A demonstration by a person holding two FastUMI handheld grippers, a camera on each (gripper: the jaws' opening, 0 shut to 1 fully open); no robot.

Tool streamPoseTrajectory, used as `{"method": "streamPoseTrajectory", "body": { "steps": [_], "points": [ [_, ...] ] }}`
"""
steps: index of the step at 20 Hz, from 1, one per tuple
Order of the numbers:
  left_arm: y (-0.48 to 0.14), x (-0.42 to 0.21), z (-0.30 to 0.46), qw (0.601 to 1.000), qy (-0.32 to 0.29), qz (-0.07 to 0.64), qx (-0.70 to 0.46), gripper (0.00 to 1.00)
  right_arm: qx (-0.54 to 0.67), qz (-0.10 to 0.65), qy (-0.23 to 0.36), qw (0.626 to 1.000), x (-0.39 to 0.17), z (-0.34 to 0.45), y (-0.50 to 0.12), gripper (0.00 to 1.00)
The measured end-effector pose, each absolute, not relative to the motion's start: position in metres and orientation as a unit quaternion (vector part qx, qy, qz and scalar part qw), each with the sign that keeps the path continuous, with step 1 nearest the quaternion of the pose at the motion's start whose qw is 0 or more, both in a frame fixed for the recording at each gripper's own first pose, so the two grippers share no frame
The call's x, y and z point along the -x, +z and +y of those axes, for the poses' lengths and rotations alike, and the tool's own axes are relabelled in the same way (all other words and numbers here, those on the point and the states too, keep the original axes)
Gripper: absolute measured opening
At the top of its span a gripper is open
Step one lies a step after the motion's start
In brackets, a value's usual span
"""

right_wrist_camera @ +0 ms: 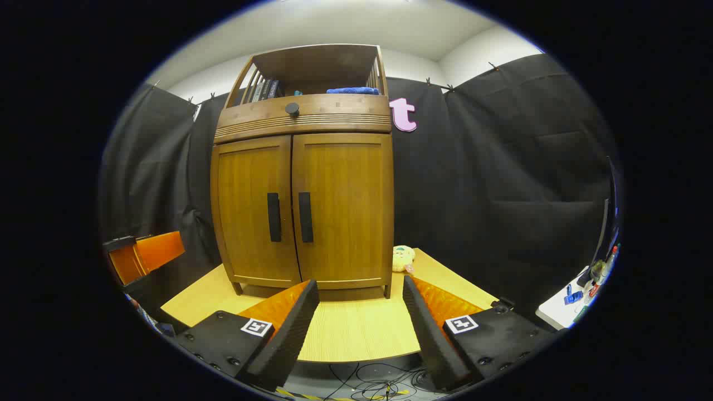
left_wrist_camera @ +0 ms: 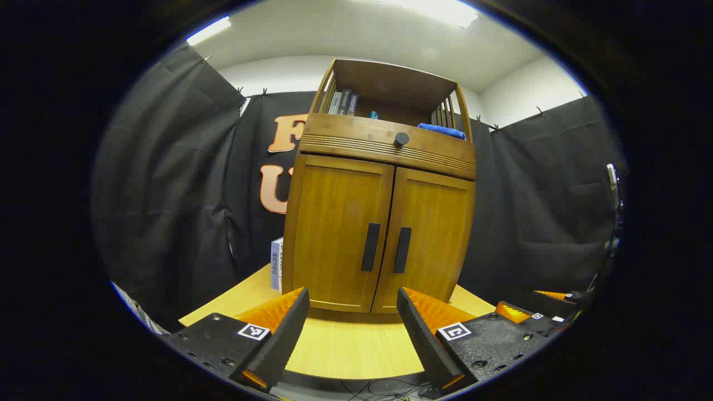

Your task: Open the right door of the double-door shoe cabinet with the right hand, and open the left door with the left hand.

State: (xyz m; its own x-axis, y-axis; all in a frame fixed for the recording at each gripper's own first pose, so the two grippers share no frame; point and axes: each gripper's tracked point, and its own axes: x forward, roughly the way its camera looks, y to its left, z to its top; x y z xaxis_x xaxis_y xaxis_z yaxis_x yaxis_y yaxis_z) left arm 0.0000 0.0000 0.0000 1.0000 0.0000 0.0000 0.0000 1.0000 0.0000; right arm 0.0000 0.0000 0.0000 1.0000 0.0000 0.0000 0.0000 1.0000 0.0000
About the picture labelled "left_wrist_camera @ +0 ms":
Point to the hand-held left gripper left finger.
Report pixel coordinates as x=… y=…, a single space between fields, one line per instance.
x=287 y=334

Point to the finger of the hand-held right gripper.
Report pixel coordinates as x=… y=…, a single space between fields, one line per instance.
x=515 y=312
x=557 y=303

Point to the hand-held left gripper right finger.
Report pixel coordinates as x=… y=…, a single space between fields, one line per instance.
x=418 y=334

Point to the wooden double-door shoe cabinet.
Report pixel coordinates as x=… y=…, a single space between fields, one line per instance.
x=367 y=133

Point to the white paperback book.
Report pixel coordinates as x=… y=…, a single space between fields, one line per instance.
x=276 y=264

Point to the striped grey cloth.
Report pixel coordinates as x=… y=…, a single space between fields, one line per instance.
x=139 y=312

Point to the black backdrop cloth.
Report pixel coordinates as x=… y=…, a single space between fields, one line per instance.
x=167 y=195

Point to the blue towel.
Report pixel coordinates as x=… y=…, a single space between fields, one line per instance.
x=443 y=131

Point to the black round drawer knob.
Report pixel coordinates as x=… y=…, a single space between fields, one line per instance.
x=401 y=139

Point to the grey book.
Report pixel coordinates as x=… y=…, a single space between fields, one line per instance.
x=335 y=104

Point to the blue purple book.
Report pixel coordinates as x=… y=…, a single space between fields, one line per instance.
x=352 y=104

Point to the ceiling light panel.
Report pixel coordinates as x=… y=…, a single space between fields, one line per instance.
x=440 y=11

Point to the ceiling light tube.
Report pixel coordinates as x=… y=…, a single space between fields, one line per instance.
x=209 y=30

